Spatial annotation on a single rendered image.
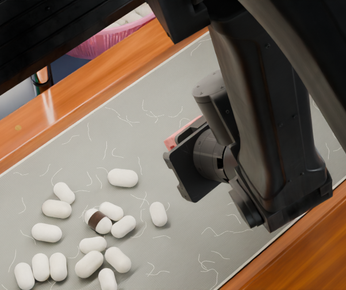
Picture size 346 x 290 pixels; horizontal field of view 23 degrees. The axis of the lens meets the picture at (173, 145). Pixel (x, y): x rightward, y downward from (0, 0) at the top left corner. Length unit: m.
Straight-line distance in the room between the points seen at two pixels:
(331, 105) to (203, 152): 0.54
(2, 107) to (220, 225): 0.39
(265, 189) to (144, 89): 0.48
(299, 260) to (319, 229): 0.05
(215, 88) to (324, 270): 0.29
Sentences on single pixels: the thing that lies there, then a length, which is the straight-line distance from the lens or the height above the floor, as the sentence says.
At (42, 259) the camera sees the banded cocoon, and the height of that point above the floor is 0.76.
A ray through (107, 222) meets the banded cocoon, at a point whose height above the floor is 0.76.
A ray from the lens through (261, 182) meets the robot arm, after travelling 0.69.
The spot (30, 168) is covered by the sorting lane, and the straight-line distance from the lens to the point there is 1.08.
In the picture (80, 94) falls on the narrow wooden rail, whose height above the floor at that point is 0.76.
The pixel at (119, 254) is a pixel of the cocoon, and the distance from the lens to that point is 0.98.
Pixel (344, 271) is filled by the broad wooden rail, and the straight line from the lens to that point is 0.98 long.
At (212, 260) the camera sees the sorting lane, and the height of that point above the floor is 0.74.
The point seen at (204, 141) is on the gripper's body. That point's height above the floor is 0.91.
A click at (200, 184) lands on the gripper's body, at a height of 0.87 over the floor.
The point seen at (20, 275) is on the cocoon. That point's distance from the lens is 0.98.
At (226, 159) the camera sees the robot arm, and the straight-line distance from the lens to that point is 0.84.
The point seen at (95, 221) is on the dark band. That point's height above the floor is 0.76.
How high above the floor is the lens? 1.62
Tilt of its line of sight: 54 degrees down
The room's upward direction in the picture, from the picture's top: straight up
